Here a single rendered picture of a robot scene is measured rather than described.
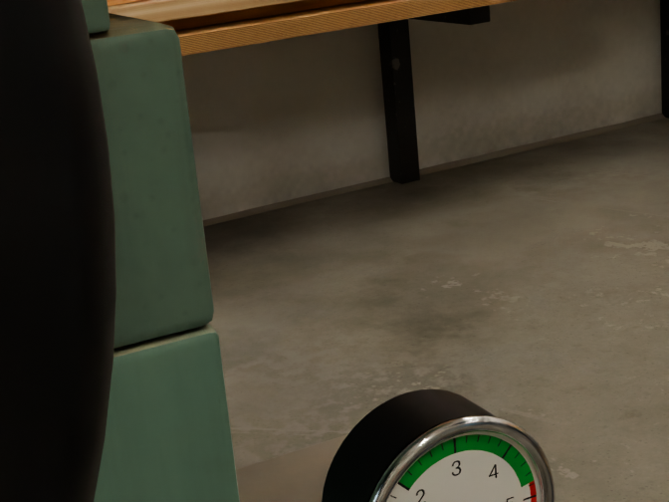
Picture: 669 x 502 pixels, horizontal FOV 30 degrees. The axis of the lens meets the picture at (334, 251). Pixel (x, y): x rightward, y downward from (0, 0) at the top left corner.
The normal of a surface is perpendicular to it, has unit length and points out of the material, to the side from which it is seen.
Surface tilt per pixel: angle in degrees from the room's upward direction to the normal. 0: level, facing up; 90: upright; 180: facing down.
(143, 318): 90
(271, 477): 0
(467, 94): 90
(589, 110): 90
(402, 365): 0
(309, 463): 0
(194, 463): 90
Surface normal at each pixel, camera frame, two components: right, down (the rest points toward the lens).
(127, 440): 0.45, 0.22
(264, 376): -0.10, -0.95
